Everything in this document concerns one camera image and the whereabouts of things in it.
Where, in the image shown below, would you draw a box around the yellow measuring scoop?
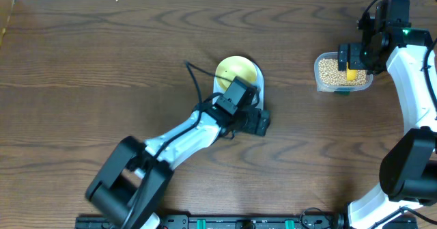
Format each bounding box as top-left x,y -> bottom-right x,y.
346,62 -> 358,81

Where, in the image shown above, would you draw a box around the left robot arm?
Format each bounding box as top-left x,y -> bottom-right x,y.
85,103 -> 270,228

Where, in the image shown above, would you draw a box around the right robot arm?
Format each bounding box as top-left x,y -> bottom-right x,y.
333,26 -> 436,228

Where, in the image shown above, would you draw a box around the white digital kitchen scale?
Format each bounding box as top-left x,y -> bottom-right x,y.
213,61 -> 264,110

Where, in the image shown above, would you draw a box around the yellow plastic bowl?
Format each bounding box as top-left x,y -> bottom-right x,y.
214,56 -> 257,92

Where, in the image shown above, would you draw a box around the soybeans in container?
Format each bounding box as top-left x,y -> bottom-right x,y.
318,58 -> 367,86

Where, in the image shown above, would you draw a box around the clear plastic container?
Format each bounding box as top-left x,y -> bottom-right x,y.
314,52 -> 373,93

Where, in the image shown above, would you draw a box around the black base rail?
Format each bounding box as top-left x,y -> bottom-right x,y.
74,215 -> 419,229

